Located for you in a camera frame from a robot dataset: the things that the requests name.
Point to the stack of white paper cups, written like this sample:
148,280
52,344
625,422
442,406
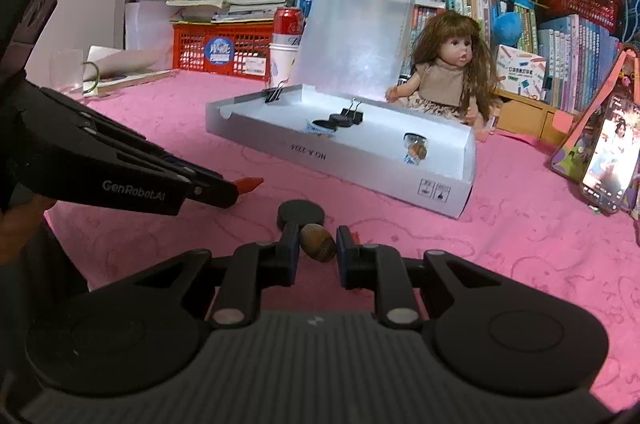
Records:
283,64

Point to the smartphone with lit screen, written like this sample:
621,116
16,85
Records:
612,154

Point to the black binder clip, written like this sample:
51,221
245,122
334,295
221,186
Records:
274,94
350,114

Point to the row of upright books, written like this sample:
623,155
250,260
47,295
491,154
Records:
575,59

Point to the colourful patterned box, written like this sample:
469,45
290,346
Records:
520,72

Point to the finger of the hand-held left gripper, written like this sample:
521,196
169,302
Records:
150,152
215,194

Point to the clear glass cup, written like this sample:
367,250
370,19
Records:
65,72

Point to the red drink can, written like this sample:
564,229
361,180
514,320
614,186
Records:
288,27

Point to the red plastic basket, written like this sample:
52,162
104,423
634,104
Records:
580,2

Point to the translucent clipboard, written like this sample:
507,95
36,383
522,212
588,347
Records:
355,39

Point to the pink toy house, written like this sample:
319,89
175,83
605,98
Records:
575,139

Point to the long-haired doll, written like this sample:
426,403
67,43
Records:
445,74

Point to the blue paper bag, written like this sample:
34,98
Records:
632,12

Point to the red plastic crate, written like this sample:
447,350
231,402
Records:
220,49

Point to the brown nut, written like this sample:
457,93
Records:
319,244

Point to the pink rabbit-print blanket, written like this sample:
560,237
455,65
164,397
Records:
500,244

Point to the flat books with white covers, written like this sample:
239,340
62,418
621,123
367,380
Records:
130,69

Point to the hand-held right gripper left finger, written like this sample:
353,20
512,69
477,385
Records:
292,256

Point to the white cardboard box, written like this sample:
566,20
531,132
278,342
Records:
350,169

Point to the person's left hand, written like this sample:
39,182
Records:
20,234

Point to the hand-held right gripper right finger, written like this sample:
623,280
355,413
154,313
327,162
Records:
342,256

